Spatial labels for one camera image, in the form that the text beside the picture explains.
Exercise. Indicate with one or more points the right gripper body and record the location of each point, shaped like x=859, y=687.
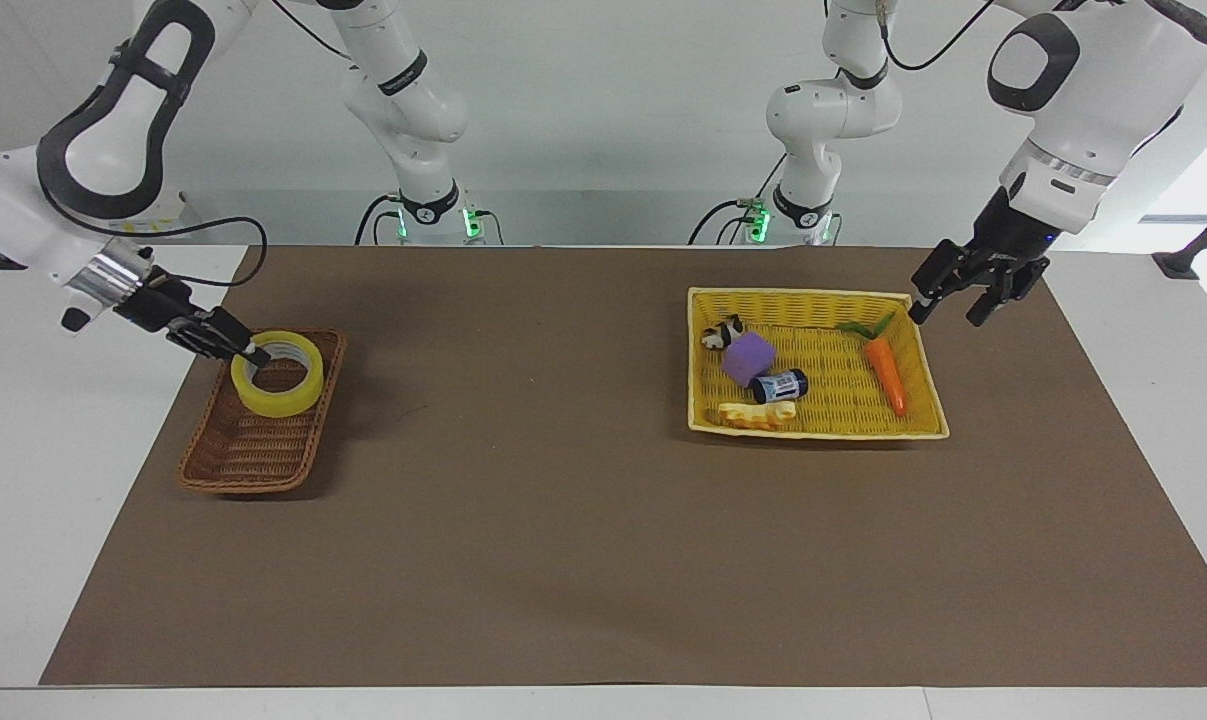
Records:
x=153, y=303

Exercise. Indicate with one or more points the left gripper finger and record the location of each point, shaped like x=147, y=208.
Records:
x=998, y=292
x=938, y=280

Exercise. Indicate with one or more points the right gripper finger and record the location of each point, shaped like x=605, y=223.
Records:
x=218, y=349
x=225, y=325

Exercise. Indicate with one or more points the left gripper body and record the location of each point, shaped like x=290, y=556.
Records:
x=1011, y=232

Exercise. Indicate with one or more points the yellow tape roll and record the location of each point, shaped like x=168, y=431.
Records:
x=308, y=392

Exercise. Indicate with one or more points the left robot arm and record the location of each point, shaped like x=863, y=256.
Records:
x=1103, y=80

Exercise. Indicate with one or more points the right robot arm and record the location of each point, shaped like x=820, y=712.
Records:
x=393, y=70

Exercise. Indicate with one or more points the brown wicker basket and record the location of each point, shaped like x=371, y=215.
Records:
x=253, y=450

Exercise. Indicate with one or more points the yellow woven basket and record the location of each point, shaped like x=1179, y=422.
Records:
x=833, y=400

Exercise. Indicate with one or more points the orange toy carrot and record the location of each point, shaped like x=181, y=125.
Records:
x=885, y=375

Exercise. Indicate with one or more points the black stand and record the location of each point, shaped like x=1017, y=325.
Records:
x=1198, y=245

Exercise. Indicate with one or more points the small black bottle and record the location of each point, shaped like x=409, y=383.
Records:
x=778, y=386

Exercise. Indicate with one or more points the purple cube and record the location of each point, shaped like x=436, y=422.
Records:
x=748, y=358

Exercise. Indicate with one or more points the black and white toy cow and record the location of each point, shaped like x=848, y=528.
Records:
x=723, y=333

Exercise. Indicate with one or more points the yellow toy waffle piece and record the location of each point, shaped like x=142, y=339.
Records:
x=755, y=416

